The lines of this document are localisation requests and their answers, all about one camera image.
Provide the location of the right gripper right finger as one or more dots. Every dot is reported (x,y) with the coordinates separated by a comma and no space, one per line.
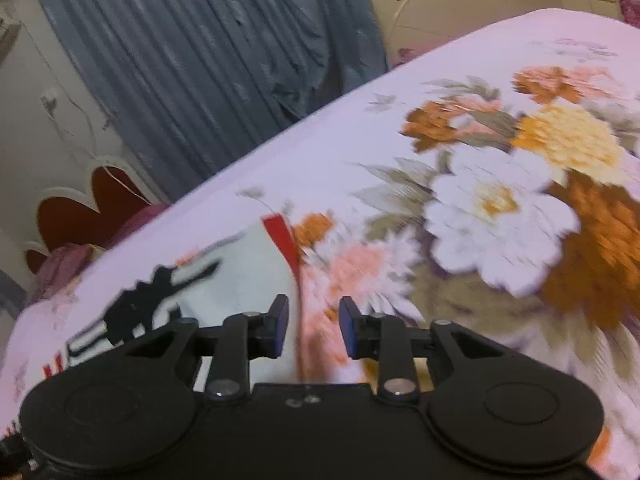
(386,340)

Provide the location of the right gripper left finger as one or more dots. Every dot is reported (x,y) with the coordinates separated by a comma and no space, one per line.
(241,339)

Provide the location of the striped knit child sweater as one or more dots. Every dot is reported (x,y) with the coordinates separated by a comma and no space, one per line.
(242,273)

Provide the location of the pink floral bed sheet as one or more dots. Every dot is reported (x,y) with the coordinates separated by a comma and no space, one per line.
(493,181)

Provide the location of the purple pink pillow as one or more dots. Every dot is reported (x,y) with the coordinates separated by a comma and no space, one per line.
(68,261)

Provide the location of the red white scalloped headboard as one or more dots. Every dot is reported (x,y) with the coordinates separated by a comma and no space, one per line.
(113,196)

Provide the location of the blue-grey curtain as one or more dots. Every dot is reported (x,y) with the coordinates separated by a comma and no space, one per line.
(194,85)

